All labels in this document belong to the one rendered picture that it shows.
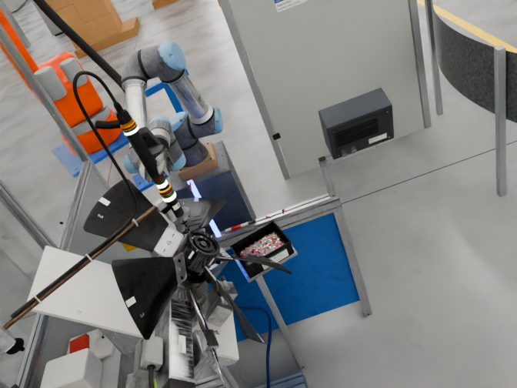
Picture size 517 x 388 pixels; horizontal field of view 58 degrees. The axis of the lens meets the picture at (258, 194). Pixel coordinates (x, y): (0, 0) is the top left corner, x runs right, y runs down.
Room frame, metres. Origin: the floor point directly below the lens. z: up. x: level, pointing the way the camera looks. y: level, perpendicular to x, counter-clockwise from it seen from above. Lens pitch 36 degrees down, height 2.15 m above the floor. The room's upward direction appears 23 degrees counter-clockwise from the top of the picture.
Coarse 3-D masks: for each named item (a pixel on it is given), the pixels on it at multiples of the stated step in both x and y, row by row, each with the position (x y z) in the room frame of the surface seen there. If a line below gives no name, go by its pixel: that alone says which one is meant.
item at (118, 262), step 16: (128, 272) 0.96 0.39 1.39; (144, 272) 0.98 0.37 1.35; (160, 272) 1.01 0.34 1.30; (128, 288) 0.92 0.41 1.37; (144, 288) 0.94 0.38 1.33; (160, 288) 0.98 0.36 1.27; (176, 288) 1.03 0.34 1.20; (144, 304) 0.91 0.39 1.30; (160, 304) 0.95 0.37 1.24; (144, 320) 0.88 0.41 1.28; (144, 336) 0.84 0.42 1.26
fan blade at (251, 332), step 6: (222, 288) 0.99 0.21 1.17; (222, 294) 1.04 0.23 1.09; (228, 294) 0.99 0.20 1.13; (228, 300) 1.01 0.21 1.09; (234, 306) 0.92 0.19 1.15; (240, 312) 0.92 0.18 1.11; (240, 318) 0.88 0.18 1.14; (246, 318) 0.93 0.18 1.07; (240, 324) 0.85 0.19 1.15; (246, 324) 0.87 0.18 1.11; (246, 330) 0.84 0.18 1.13; (252, 330) 0.87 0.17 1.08; (246, 336) 0.82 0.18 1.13; (252, 336) 0.83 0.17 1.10; (258, 336) 0.87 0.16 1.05; (258, 342) 0.83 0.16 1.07; (264, 342) 0.86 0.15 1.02
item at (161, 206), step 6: (156, 204) 1.22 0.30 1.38; (162, 204) 1.22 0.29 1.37; (162, 210) 1.21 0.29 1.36; (168, 210) 1.22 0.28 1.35; (186, 210) 1.25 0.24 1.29; (168, 216) 1.22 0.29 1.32; (174, 216) 1.22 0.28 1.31; (186, 216) 1.22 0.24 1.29; (174, 222) 1.22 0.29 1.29; (180, 222) 1.21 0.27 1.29
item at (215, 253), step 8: (192, 232) 1.18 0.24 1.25; (200, 232) 1.19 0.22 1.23; (184, 240) 1.16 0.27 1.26; (192, 240) 1.15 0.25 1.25; (200, 240) 1.17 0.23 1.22; (208, 240) 1.17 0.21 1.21; (184, 248) 1.13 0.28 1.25; (192, 248) 1.11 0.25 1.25; (200, 248) 1.12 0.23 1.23; (208, 248) 1.14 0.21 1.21; (216, 248) 1.14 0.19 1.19; (184, 256) 1.12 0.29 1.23; (192, 256) 1.10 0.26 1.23; (200, 256) 1.09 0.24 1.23; (208, 256) 1.09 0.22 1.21; (216, 256) 1.11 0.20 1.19; (192, 264) 1.10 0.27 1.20; (200, 264) 1.09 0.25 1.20; (208, 264) 1.10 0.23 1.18; (192, 272) 1.11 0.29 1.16; (200, 272) 1.10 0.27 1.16; (192, 280) 1.09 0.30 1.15; (200, 280) 1.10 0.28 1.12
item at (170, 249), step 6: (168, 228) 1.21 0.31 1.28; (168, 234) 1.20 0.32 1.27; (180, 234) 1.20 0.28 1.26; (162, 240) 1.19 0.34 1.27; (174, 240) 1.19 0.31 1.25; (180, 240) 1.18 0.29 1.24; (156, 246) 1.18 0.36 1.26; (162, 246) 1.18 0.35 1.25; (168, 246) 1.17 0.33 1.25; (174, 246) 1.17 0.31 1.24; (156, 252) 1.17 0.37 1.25; (162, 252) 1.16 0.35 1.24; (168, 252) 1.16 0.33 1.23; (174, 252) 1.16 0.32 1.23
